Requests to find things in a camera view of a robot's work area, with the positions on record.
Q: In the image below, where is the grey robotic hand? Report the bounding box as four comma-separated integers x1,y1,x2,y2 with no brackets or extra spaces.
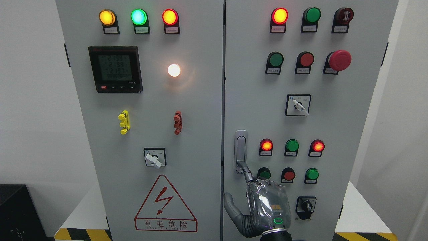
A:
224,163,291,238

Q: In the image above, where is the silver door handle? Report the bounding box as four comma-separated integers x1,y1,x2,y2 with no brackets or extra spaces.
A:
234,129,248,173

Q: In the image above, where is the grey right cabinet door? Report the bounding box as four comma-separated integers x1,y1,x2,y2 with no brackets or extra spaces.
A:
223,0,398,241

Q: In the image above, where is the grey cabinet door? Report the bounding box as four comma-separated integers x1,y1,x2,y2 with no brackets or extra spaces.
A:
56,0,224,241
223,0,398,241

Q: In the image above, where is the grey left cabinet door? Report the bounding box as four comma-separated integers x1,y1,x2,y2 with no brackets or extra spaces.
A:
56,0,224,241

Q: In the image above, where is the red lit indicator left door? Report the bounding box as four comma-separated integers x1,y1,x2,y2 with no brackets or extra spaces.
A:
162,9,180,34

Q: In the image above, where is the green push button bottom left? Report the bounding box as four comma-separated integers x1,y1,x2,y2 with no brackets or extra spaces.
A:
257,167,271,180

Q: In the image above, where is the red push button bottom middle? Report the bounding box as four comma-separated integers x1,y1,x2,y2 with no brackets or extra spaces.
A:
280,167,296,183

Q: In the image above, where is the green push button bottom right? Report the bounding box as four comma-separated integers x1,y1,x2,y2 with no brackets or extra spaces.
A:
304,168,319,184

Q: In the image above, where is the red lit indicator lower left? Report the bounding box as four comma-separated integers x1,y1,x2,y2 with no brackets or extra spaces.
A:
259,138,273,157

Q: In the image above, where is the red lit indicator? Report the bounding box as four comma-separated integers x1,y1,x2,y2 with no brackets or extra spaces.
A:
308,139,325,157
270,7,289,33
259,138,273,157

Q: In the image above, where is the green indicator lower middle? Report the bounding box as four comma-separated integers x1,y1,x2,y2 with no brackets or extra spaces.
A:
284,139,299,157

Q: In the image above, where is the red lit indicator lower right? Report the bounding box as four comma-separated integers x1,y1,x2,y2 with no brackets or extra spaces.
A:
308,139,325,157

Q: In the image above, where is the white platform with hazard stripes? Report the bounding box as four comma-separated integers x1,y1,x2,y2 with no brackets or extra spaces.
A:
55,183,397,241

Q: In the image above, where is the red high voltage warning sticker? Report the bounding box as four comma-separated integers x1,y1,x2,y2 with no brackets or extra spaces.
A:
134,174,198,232

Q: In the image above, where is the green push button upper row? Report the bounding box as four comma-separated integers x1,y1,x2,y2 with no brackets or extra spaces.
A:
265,51,284,75

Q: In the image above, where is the red push button upper row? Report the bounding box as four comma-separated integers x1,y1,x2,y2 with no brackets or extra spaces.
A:
295,51,314,75

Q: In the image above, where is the red emergency stop button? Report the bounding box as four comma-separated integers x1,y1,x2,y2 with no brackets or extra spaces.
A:
323,50,352,75

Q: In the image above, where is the white lit indicator light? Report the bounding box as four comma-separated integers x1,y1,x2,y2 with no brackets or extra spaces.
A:
167,64,181,77

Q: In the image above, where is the red lit indicator top right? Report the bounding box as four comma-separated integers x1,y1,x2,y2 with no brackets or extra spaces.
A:
270,7,289,33

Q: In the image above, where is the green indicator top right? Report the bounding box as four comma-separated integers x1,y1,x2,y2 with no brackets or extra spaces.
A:
301,7,321,32

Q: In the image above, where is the dark red buzzer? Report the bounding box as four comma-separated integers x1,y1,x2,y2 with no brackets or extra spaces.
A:
331,7,354,33

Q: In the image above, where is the black digital power meter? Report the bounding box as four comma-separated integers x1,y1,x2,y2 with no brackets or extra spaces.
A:
88,46,143,93

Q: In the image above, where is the green lit indicator light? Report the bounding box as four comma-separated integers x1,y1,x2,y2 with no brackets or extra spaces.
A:
130,9,151,34

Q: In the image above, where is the yellow indicator light top left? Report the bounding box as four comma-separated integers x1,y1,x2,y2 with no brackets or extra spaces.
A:
98,9,120,35

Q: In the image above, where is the black box lower left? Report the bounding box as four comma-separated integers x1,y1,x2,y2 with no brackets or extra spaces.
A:
0,184,48,241

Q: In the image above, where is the black key selector switch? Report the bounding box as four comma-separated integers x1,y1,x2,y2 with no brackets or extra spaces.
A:
295,196,317,220

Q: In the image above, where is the upper right rotary selector switch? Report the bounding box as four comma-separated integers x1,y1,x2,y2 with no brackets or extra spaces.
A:
285,94,312,116

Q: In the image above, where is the left door rotary selector switch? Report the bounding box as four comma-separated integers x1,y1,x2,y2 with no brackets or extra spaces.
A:
144,147,166,168

